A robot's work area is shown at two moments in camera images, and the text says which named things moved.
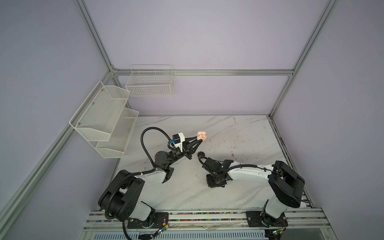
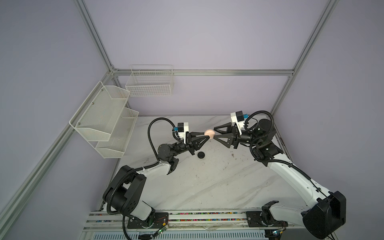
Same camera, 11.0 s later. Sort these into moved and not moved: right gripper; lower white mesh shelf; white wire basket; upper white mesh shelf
Moved: right gripper
Not moved: upper white mesh shelf; white wire basket; lower white mesh shelf
